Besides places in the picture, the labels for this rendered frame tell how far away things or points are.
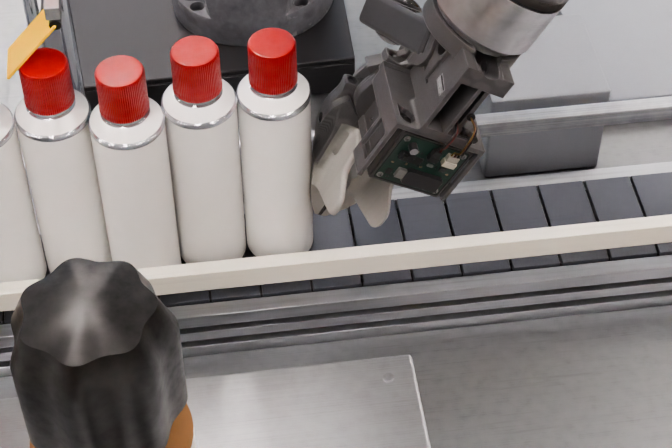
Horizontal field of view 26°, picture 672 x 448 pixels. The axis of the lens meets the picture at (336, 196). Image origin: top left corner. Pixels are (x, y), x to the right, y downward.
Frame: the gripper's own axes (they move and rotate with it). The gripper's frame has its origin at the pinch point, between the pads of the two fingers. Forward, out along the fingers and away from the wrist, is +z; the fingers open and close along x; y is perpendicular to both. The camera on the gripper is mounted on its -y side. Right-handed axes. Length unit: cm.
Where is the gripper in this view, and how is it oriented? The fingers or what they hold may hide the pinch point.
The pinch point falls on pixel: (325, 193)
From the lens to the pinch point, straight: 108.6
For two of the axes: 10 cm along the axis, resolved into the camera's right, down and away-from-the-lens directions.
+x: 8.6, 2.6, 4.4
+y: 1.3, 7.2, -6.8
